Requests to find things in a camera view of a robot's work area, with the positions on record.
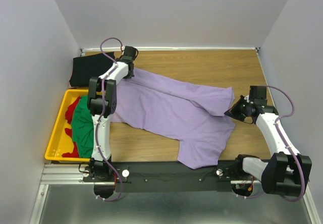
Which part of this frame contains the purple t shirt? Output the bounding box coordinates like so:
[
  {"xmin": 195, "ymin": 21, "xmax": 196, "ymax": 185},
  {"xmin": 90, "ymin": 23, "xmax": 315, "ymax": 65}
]
[{"xmin": 112, "ymin": 69, "xmax": 235, "ymax": 169}]

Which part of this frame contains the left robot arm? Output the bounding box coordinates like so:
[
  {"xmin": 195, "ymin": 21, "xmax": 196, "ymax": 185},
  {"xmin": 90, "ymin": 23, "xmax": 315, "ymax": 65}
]
[{"xmin": 87, "ymin": 52, "xmax": 137, "ymax": 181}]

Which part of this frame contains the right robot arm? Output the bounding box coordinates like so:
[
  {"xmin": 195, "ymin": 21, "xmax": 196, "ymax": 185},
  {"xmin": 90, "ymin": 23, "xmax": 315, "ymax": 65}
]
[{"xmin": 225, "ymin": 96, "xmax": 312, "ymax": 202}]

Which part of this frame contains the folded black t shirt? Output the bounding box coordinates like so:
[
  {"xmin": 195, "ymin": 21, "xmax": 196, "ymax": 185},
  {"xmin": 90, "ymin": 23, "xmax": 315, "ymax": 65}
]
[{"xmin": 69, "ymin": 53, "xmax": 113, "ymax": 88}]

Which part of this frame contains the red t shirt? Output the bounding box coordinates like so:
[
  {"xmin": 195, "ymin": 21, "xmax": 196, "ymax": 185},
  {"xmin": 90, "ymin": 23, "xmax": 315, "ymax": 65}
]
[{"xmin": 62, "ymin": 96, "xmax": 81, "ymax": 158}]

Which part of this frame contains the green t shirt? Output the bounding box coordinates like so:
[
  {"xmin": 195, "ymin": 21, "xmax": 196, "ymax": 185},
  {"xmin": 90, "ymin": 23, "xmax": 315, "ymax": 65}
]
[{"xmin": 71, "ymin": 95, "xmax": 94, "ymax": 158}]

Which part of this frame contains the yellow plastic bin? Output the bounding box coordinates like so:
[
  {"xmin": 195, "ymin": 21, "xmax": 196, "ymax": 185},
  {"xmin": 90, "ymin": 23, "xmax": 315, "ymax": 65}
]
[{"xmin": 44, "ymin": 88, "xmax": 90, "ymax": 162}]

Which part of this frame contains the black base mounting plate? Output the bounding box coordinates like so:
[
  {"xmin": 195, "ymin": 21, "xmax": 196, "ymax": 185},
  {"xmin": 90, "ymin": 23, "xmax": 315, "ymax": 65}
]
[{"xmin": 83, "ymin": 159, "xmax": 263, "ymax": 198}]

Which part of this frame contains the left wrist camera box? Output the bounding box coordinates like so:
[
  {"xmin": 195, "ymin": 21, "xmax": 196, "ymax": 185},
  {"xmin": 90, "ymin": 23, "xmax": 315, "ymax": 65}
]
[{"xmin": 122, "ymin": 46, "xmax": 139, "ymax": 59}]

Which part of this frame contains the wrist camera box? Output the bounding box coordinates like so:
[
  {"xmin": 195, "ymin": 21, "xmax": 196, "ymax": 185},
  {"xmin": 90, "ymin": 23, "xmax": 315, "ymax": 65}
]
[
  {"xmin": 122, "ymin": 46, "xmax": 139, "ymax": 59},
  {"xmin": 249, "ymin": 86, "xmax": 267, "ymax": 101}
]

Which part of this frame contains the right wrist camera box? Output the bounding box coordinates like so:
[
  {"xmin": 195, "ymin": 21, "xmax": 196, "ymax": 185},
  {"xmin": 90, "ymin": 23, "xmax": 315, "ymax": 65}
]
[{"xmin": 249, "ymin": 86, "xmax": 267, "ymax": 101}]

